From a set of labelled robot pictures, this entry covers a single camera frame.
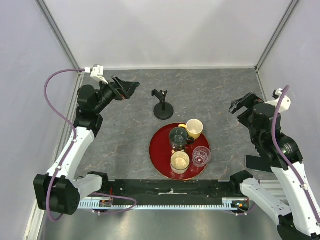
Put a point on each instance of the aluminium frame post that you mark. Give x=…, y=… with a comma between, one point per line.
x=57, y=32
x=277, y=32

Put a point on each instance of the black phone stand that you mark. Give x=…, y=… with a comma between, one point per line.
x=162, y=110

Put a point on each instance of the yellow ceramic cup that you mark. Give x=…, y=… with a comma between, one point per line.
x=194, y=128

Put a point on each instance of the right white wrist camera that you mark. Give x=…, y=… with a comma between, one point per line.
x=281, y=100

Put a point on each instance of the cream cup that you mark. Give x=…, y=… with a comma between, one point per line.
x=180, y=162

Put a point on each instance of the right aluminium frame post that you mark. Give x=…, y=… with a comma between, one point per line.
x=277, y=32

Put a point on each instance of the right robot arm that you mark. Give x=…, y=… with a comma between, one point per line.
x=278, y=154

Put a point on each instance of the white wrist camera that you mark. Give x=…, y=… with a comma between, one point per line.
x=281, y=100
x=96, y=73

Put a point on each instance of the red round tray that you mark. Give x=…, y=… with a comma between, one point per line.
x=160, y=152

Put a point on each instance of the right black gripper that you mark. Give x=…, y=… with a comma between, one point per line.
x=247, y=100

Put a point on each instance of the slotted cable duct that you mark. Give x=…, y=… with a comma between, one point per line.
x=100, y=203

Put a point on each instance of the clear faceted glass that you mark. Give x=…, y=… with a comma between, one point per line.
x=201, y=156

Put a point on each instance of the dark green glass mug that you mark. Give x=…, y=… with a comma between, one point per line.
x=179, y=139

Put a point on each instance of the left aluminium frame post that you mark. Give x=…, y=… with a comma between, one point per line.
x=57, y=32

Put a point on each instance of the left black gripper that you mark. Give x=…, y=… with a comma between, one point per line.
x=121, y=89

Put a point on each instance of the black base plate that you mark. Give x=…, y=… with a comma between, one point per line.
x=172, y=192

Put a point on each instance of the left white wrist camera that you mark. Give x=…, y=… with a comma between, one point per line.
x=96, y=73

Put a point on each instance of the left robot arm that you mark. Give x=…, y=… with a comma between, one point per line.
x=57, y=191

